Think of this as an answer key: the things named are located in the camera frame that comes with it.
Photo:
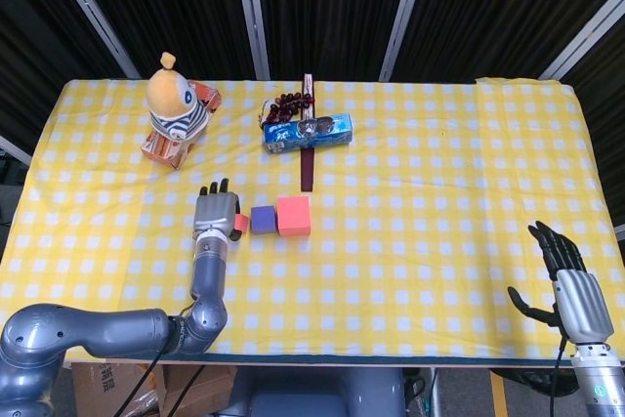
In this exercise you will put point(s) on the yellow white checkered tablecloth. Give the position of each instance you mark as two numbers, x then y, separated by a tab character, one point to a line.
415	241

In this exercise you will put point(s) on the large red foam cube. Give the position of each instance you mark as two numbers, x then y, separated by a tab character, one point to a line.
293	214

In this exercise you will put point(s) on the orange cardboard snack box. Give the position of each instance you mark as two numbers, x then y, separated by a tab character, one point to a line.
163	151

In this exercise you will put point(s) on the blue cookie package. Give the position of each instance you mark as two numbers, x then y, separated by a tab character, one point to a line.
307	133

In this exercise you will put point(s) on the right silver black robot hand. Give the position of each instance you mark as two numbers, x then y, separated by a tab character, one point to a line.
583	307

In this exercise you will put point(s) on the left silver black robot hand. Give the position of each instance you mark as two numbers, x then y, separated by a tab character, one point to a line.
215	212

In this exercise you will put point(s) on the grey robot base column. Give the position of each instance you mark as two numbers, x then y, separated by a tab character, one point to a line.
322	395

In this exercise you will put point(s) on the yellow plush toy striped shirt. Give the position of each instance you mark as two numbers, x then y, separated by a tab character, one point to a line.
171	99

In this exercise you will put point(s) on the brown cardboard box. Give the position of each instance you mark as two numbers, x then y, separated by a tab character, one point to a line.
102	387

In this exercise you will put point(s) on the dark red flat strip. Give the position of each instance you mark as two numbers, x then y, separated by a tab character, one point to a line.
307	170

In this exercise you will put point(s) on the medium purple foam cube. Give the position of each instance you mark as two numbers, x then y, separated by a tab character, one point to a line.
263	219

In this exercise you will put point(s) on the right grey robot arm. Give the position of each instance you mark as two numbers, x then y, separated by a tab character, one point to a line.
600	383

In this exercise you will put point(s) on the small red foam cube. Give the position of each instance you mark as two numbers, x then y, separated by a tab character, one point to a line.
240	222

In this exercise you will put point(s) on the silver aluminium frame post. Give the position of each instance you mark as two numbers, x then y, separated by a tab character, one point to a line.
14	149
581	36
403	16
251	16
93	12

